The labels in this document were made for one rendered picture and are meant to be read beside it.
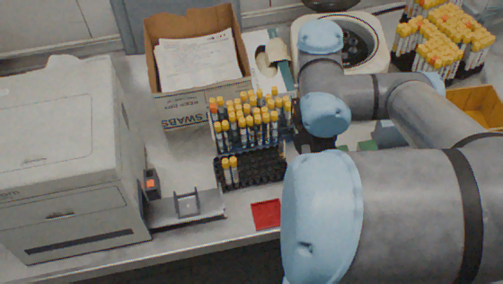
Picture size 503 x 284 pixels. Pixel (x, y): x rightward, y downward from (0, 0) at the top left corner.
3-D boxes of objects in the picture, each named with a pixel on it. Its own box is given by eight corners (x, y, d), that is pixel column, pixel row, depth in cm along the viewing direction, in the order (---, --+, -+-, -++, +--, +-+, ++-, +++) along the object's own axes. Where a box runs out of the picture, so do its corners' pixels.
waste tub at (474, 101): (446, 160, 118) (459, 134, 110) (427, 117, 126) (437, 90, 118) (501, 152, 119) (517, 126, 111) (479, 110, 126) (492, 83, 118)
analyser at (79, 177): (23, 267, 107) (-54, 198, 83) (31, 164, 123) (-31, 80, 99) (165, 238, 109) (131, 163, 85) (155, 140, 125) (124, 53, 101)
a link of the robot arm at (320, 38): (297, 49, 78) (295, 14, 83) (296, 96, 87) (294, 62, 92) (348, 48, 78) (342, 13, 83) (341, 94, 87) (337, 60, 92)
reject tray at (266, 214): (256, 231, 109) (256, 229, 109) (250, 205, 113) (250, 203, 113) (286, 225, 110) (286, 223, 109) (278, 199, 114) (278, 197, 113)
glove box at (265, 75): (257, 115, 129) (255, 90, 121) (240, 52, 143) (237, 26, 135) (303, 106, 130) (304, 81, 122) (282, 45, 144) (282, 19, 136)
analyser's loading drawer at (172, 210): (135, 235, 108) (128, 224, 104) (133, 208, 112) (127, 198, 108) (227, 216, 110) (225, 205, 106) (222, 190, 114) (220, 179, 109)
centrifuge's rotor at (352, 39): (311, 82, 127) (313, 62, 122) (304, 40, 136) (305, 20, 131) (371, 78, 127) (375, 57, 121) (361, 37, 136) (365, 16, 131)
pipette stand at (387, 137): (377, 156, 120) (383, 131, 111) (370, 134, 124) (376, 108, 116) (418, 152, 120) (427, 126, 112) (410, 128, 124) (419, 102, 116)
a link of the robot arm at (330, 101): (378, 108, 73) (368, 56, 79) (302, 110, 73) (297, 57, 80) (371, 139, 79) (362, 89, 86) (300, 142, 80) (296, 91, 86)
